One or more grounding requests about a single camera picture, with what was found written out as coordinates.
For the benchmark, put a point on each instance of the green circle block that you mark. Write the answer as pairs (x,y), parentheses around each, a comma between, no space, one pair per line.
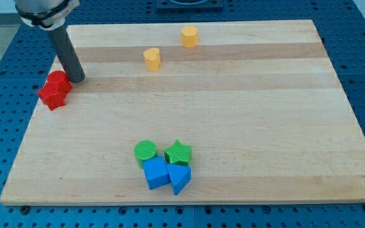
(144,150)

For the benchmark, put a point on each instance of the yellow heart block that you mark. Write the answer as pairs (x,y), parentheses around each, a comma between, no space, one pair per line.
(152,59)

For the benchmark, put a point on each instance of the green star block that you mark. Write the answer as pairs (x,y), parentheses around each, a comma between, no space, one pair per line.
(178,154)

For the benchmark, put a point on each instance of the wooden board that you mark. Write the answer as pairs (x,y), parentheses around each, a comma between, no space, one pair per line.
(259,103)

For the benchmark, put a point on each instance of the blue triangle block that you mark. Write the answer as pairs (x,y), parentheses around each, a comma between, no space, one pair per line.
(179,176)

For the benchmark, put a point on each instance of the blue cube block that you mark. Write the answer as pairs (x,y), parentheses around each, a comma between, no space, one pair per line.
(156,172)

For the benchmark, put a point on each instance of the yellow hexagon block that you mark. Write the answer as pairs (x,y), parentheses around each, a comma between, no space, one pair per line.
(189,36)

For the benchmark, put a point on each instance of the red cylinder block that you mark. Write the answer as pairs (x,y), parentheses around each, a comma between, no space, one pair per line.
(59,80)

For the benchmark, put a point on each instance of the red star block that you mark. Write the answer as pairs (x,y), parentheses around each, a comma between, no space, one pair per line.
(52,96)

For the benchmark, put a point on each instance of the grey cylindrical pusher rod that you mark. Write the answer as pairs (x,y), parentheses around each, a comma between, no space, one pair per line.
(66,54)

